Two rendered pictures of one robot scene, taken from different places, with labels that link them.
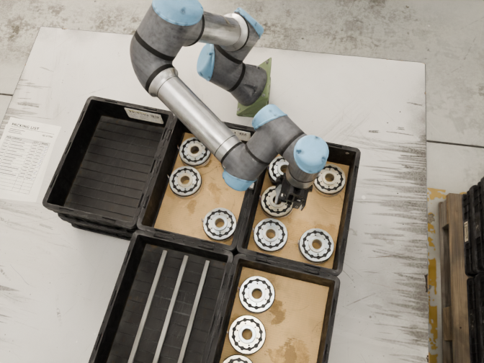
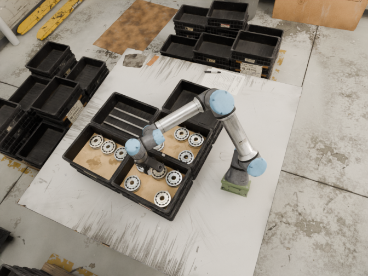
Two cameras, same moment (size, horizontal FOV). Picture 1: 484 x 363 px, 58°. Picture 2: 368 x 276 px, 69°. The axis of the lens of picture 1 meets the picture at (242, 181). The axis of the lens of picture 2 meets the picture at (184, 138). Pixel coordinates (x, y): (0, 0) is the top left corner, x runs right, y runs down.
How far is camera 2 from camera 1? 1.16 m
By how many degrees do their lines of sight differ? 43
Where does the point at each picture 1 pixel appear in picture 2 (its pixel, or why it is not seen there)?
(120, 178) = not seen: hidden behind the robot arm
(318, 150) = (130, 146)
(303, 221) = (147, 182)
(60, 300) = (155, 94)
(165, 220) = not seen: hidden behind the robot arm
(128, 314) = (134, 109)
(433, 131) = not seen: outside the picture
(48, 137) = (230, 90)
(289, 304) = (114, 167)
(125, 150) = (206, 113)
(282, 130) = (147, 137)
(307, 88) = (236, 218)
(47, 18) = (358, 110)
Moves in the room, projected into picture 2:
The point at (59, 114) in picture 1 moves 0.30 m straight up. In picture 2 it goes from (243, 95) to (247, 67)
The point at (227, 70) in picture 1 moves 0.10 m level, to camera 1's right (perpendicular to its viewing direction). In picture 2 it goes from (235, 157) to (234, 173)
